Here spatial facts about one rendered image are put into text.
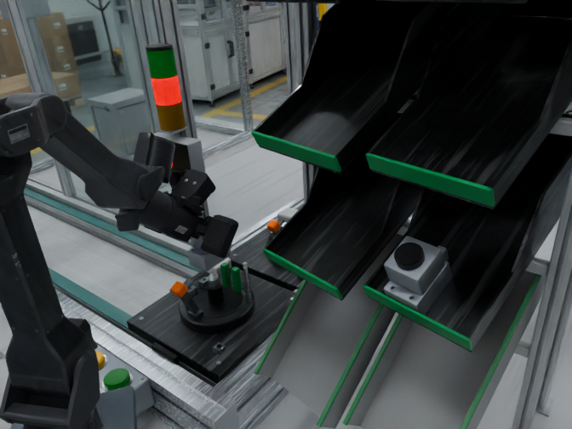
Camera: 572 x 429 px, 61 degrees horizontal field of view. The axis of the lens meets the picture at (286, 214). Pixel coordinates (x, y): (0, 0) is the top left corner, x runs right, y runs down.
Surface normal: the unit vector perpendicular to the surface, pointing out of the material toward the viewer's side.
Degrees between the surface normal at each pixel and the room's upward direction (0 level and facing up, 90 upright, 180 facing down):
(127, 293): 0
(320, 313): 45
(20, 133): 90
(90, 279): 0
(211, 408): 0
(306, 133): 25
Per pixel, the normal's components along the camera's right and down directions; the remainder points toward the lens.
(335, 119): -0.37, -0.65
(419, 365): -0.56, -0.37
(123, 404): -0.06, -0.88
